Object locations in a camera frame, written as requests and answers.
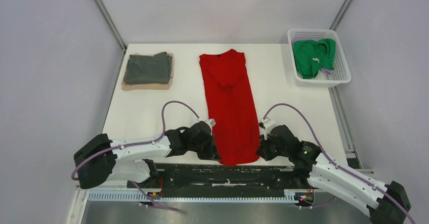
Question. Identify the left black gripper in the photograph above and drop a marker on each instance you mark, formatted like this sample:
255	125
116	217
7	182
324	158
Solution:
212	152

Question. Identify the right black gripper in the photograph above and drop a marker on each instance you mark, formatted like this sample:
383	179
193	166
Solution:
262	150

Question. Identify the red t-shirt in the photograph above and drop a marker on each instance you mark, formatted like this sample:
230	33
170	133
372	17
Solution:
230	103

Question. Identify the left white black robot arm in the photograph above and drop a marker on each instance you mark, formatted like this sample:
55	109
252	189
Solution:
103	159

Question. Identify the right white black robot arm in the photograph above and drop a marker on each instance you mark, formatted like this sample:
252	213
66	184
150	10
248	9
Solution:
381	202

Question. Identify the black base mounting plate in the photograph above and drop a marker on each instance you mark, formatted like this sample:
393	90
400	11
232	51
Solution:
190	180

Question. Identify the white plastic basket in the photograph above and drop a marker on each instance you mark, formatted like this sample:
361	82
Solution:
341	72

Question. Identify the folded dark grey t-shirt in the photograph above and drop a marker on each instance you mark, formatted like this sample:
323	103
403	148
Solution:
143	69

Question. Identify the folded beige t-shirt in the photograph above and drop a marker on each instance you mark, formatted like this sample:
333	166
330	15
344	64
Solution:
152	86

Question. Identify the green t-shirt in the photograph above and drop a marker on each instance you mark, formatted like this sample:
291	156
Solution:
312	57

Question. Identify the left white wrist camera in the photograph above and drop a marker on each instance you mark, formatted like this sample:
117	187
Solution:
210	122

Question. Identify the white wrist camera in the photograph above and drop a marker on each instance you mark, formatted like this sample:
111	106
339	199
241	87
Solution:
266	125
210	122

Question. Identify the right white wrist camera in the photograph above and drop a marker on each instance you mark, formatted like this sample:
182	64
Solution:
266	125

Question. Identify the white slotted cable duct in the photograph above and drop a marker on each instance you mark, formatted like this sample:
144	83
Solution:
134	196

